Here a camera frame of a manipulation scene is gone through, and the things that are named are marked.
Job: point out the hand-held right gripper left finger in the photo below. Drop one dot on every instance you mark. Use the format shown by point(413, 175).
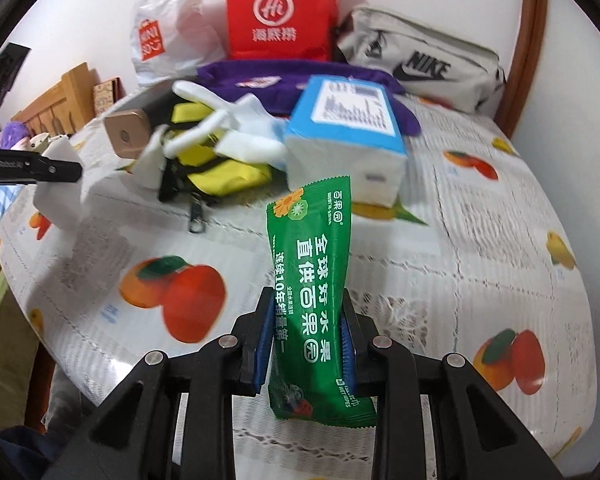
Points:
point(262, 345)

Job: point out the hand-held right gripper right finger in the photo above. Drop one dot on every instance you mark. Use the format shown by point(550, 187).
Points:
point(348, 355)

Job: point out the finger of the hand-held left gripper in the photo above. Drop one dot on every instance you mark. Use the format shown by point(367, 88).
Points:
point(62, 171)

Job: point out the white sponge block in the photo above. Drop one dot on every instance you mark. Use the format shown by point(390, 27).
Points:
point(60, 200)

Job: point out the green wet wipe packet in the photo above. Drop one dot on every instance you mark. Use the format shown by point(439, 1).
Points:
point(310, 270)

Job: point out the purple plush toy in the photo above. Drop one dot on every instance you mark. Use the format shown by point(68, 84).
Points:
point(14, 134)

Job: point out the small white object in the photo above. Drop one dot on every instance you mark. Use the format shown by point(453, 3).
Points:
point(40, 142)

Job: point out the gold power bank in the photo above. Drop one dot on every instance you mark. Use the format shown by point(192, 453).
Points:
point(125, 132)

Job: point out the brown patterned box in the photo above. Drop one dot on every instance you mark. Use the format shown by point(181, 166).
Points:
point(107, 95)

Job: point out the green cloth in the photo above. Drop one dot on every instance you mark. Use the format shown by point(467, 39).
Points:
point(0, 320)

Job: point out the fruit print tablecloth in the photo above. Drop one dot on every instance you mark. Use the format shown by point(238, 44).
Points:
point(480, 260)

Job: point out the white plastic bag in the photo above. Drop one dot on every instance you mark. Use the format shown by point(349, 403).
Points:
point(170, 20)

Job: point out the purple cloth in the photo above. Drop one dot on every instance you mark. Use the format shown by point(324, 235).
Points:
point(220, 72)

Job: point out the white sock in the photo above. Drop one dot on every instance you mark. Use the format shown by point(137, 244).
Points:
point(252, 135)

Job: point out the blue tissue pack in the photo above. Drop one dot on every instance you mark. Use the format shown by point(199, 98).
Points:
point(345, 110)

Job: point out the person's dark blue clothing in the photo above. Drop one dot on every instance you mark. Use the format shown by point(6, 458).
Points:
point(25, 452)

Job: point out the red paper bag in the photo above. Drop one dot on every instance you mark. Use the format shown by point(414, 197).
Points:
point(280, 10)

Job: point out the grey waist bag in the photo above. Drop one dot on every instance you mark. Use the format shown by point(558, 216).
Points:
point(430, 60)

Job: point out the curved brown wooden frame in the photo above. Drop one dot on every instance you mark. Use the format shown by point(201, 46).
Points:
point(527, 35)

